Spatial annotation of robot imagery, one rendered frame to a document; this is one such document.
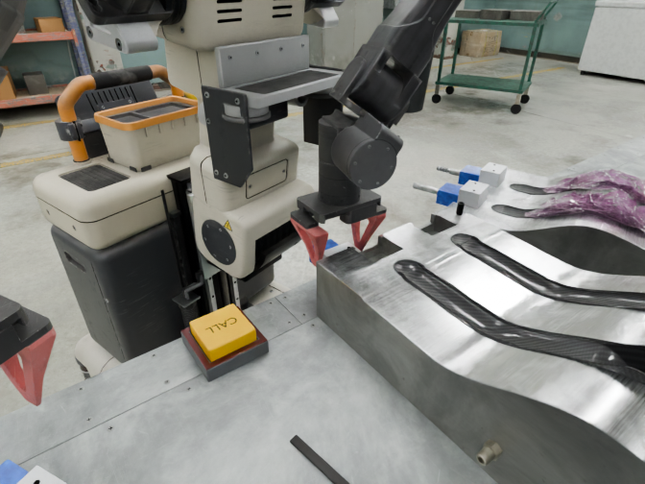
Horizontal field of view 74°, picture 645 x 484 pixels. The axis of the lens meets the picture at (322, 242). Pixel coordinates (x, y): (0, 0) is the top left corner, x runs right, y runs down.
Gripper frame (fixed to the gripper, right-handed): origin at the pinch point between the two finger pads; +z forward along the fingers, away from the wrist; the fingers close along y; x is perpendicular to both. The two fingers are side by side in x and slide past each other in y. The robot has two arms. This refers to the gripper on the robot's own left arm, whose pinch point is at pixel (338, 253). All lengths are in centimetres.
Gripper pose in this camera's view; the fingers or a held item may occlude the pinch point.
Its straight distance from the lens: 63.1
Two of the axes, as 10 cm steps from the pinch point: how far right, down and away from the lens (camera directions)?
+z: 0.0, 8.6, 5.2
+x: -5.6, -4.3, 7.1
